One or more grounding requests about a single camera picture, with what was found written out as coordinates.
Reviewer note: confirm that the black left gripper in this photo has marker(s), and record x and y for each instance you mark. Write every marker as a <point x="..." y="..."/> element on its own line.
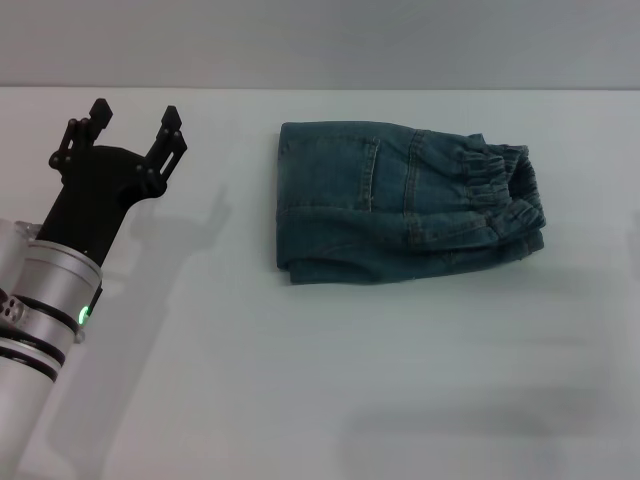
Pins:
<point x="95" y="195"/>

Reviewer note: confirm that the blue denim jeans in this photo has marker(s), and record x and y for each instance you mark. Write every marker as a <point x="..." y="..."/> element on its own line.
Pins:
<point x="400" y="200"/>

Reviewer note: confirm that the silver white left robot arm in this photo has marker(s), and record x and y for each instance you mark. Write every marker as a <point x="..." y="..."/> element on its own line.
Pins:
<point x="40" y="325"/>

